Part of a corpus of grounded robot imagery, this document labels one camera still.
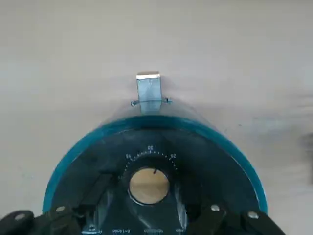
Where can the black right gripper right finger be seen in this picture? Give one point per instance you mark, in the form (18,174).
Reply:
(234,224)

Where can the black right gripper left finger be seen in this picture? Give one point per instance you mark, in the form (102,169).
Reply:
(49,222)

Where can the gold air fryer knob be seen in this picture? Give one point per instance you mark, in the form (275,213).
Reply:
(149,186)

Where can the green air fryer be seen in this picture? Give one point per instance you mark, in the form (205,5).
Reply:
(207,159)

